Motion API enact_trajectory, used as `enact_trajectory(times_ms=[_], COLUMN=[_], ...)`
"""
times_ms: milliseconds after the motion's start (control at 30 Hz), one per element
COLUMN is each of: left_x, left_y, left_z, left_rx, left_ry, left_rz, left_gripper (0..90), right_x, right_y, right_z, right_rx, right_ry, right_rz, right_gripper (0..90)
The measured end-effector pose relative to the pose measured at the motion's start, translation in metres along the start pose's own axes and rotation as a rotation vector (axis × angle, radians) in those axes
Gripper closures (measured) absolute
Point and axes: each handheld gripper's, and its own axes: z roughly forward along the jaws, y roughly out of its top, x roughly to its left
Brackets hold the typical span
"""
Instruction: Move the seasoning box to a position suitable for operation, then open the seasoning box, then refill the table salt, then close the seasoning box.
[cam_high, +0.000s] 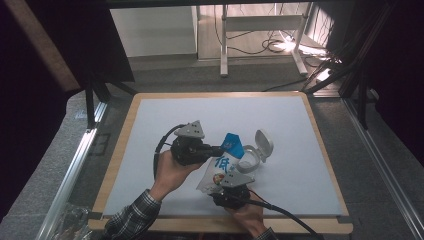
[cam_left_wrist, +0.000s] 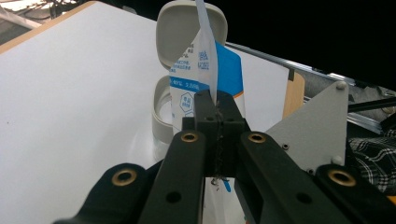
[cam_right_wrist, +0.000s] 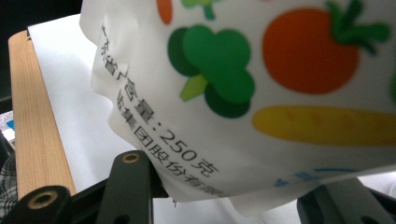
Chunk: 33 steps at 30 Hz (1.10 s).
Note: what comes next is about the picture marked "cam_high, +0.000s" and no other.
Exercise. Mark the person's left hand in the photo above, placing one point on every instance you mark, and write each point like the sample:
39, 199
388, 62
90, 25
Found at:
170, 176

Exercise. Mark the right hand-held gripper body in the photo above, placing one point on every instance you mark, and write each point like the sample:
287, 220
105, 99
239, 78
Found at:
235, 196

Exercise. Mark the person's right hand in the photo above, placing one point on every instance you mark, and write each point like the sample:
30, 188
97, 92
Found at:
248, 218

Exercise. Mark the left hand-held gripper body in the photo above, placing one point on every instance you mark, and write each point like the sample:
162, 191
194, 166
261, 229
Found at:
188, 151

